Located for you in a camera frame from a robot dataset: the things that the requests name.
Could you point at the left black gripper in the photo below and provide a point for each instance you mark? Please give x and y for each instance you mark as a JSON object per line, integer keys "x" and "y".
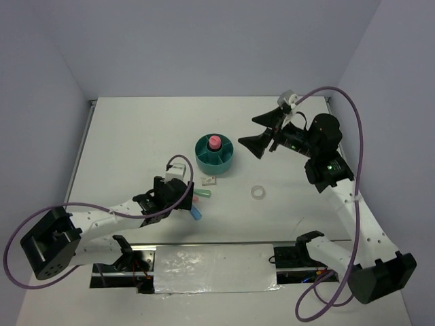
{"x": 186, "y": 204}

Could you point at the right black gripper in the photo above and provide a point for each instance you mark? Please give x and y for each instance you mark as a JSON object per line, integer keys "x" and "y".
{"x": 257, "y": 143}

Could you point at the green translucent highlighter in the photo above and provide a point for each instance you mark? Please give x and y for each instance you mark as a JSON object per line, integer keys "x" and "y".
{"x": 202, "y": 193}

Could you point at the blue translucent highlighter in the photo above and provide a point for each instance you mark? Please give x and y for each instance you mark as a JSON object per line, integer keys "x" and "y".
{"x": 195, "y": 213}

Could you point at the pink capped crayon tube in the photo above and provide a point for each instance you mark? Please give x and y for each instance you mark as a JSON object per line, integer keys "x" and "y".
{"x": 214, "y": 143}

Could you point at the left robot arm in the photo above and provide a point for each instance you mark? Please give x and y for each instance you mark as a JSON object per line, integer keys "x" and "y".
{"x": 61, "y": 239}

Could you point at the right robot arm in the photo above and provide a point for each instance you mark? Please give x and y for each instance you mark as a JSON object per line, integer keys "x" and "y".
{"x": 376, "y": 267}

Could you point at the teal round desk organizer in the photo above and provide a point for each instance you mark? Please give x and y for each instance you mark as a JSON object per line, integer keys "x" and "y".
{"x": 214, "y": 162}

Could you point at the clear tape roll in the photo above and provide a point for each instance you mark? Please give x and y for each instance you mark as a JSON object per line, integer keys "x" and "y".
{"x": 257, "y": 192}

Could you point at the silver foil tape sheet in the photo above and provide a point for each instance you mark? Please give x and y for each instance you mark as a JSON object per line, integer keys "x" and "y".
{"x": 197, "y": 270}

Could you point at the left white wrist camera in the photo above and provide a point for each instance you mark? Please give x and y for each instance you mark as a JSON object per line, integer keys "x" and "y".
{"x": 175, "y": 171}

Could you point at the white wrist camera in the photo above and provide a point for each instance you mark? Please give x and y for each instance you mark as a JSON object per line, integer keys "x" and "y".
{"x": 287, "y": 103}
{"x": 175, "y": 171}

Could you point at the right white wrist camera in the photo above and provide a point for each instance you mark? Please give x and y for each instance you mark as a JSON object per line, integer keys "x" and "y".
{"x": 287, "y": 103}

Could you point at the metal front rail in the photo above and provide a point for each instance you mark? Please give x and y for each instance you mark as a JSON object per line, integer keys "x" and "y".
{"x": 285, "y": 255}

